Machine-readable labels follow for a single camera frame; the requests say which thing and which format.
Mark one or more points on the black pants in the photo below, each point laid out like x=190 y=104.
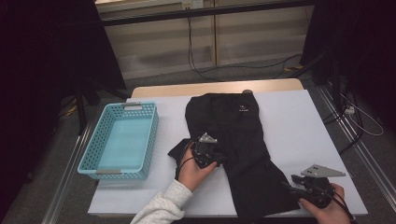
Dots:
x=243 y=149

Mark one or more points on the wooden table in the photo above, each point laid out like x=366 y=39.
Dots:
x=186 y=88

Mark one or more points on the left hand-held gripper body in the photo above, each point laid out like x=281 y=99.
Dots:
x=204 y=152

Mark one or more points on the round table grommet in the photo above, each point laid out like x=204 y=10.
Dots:
x=248 y=90

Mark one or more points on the black metal stand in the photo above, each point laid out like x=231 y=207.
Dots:
x=334 y=81
x=81 y=105

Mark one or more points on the yellow floor tape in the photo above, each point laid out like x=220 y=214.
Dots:
x=294 y=67

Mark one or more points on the white table sheet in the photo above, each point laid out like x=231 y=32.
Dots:
x=311 y=130

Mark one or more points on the metal floor rail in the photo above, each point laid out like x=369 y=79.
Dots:
x=67 y=174
x=358 y=149

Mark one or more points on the white wall socket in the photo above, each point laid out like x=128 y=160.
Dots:
x=192 y=4

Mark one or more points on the vertical metal wall strip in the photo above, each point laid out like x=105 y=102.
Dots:
x=214 y=37

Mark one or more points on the black horizontal bar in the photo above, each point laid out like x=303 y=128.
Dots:
x=202 y=12

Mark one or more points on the black curtain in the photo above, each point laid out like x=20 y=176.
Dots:
x=37 y=62
x=358 y=46

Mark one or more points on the person's left hand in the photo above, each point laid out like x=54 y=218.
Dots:
x=193 y=174

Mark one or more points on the person's right hand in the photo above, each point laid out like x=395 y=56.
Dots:
x=331 y=214

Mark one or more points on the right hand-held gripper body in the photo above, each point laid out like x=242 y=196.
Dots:
x=320 y=171

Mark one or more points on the light blue perforated plastic basket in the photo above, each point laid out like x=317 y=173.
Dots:
x=99 y=137

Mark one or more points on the white power plug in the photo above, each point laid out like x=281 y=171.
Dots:
x=349 y=110

